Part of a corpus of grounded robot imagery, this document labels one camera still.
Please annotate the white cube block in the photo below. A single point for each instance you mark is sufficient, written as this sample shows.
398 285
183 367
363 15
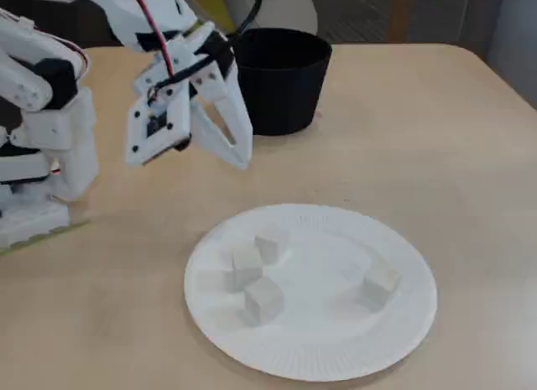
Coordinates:
375 291
262 304
266 249
245 260

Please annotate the black pot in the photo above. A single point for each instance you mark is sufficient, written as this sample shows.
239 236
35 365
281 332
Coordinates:
285 92

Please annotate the white paper plate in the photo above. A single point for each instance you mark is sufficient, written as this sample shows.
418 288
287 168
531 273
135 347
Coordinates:
319 323

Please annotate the brown wooden post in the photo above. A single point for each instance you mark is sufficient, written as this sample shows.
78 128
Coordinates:
398 12

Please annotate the yellow-green base board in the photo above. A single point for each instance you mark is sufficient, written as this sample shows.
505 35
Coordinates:
71 227

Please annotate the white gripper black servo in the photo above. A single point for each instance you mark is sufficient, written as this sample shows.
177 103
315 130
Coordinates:
208 85

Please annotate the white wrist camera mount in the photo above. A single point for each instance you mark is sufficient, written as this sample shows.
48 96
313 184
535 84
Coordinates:
142 147

